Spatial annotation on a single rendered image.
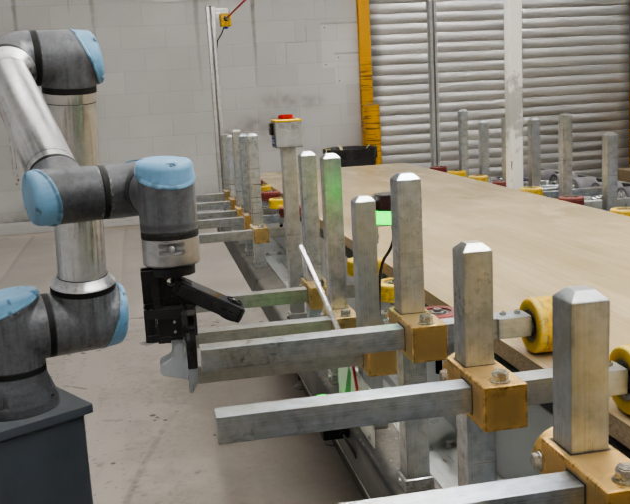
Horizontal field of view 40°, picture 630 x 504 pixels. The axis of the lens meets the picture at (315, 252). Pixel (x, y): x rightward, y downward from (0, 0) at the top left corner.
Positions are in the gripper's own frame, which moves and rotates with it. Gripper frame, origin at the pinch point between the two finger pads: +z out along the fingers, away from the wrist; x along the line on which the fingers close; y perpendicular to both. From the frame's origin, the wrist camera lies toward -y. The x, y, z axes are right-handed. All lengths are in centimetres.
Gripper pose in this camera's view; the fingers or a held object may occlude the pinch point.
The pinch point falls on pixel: (195, 384)
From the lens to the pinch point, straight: 144.6
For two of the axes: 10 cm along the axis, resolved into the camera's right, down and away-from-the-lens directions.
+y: -9.8, 0.8, -1.8
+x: 1.9, 1.7, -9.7
